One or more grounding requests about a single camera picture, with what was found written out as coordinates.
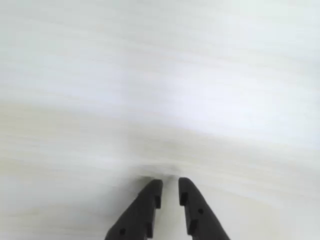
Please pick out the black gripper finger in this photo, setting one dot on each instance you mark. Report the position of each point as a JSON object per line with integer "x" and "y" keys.
{"x": 140, "y": 215}
{"x": 200, "y": 220}

